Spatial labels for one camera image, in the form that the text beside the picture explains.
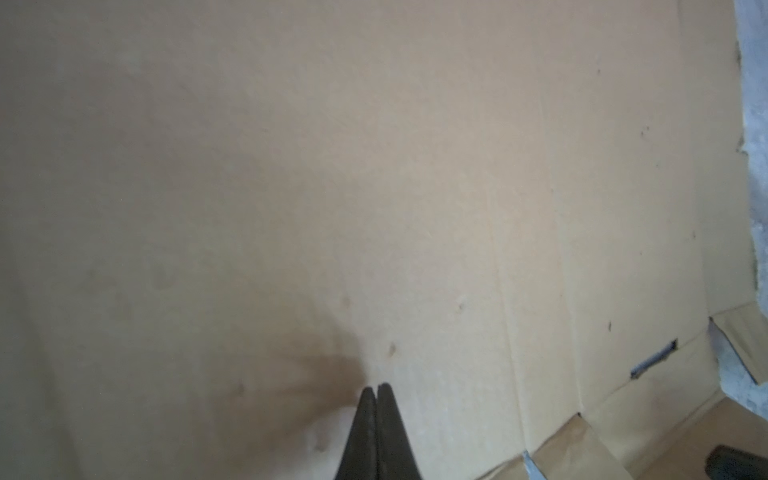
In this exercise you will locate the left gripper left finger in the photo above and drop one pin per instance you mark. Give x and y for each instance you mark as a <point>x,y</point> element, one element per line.
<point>359,458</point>

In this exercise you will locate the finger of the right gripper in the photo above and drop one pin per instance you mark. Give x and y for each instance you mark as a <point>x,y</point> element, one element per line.
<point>727,463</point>

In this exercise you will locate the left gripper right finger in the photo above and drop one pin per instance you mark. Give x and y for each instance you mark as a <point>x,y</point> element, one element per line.
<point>395,457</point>

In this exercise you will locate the brown cardboard box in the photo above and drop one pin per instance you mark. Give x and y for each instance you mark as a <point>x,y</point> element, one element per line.
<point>224,221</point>

